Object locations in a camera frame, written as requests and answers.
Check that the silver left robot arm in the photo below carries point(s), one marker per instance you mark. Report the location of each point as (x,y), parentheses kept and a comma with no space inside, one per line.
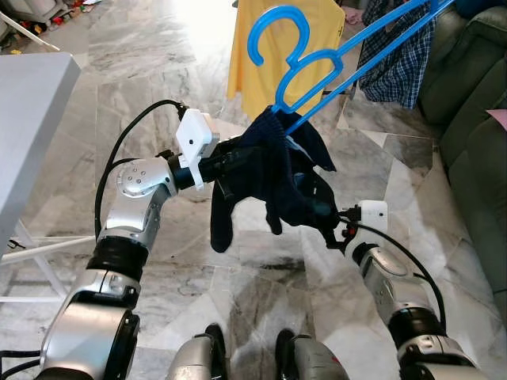
(131,214)

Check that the dark green sofa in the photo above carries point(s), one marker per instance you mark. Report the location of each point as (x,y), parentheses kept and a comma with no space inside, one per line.
(467,119)

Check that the silver right robot leg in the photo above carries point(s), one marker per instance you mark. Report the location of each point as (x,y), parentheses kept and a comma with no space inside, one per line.
(313,360)

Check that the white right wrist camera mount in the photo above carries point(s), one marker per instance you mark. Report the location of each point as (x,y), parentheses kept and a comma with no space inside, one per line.
(374,215)

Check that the blue plastic hanger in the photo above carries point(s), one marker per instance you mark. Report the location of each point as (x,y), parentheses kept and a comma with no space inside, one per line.
(305,59)

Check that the beige plastic chair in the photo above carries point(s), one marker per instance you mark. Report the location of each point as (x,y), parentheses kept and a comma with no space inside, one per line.
(32,36)

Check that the blue plaid shirt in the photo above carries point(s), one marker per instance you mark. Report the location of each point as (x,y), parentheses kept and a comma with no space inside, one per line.
(400,75)

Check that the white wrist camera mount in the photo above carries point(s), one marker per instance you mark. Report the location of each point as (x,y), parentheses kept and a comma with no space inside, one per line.
(374,215)
(194,138)

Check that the pink cloth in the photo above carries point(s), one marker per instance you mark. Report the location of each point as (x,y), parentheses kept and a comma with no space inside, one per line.
(499,119)

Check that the grey storage cart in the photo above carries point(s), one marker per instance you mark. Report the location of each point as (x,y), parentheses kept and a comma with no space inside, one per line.
(36,9)

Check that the yellow shirt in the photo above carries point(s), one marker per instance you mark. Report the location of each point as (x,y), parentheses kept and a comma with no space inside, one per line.
(253,79)

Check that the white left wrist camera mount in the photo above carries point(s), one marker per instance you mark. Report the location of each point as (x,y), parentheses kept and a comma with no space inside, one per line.
(194,138)

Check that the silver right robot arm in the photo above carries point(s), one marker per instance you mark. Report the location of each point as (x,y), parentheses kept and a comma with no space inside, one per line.
(404,293)

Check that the silver left robot leg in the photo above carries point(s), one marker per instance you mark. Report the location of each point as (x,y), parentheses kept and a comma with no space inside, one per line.
(198,356)

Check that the navy knit sweater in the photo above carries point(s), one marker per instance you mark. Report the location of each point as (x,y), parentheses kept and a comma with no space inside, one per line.
(273,174)

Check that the silver robot leg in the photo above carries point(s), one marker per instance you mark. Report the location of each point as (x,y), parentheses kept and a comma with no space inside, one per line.
(313,360)
(198,356)

